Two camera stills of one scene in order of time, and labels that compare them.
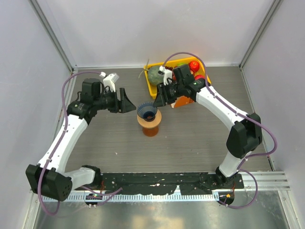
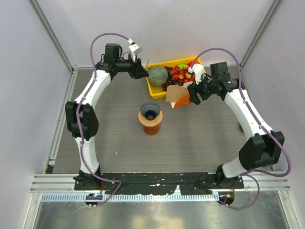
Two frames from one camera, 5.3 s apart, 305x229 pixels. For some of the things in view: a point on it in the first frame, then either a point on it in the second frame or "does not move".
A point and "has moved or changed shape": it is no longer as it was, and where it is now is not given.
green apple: x=181 y=64 does not move
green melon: x=154 y=77 does not move
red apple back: x=194 y=66 does not move
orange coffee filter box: x=181 y=100 does not move
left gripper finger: x=126 y=105 to x=142 y=73
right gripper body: x=171 y=92 to x=205 y=89
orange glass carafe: x=151 y=131 does not move
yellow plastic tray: x=202 y=71 does not move
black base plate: x=165 y=183 does not move
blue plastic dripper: x=147 y=110 has moved or changed shape
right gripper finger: x=159 y=101 to x=192 y=92
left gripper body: x=114 y=104 to x=135 y=67
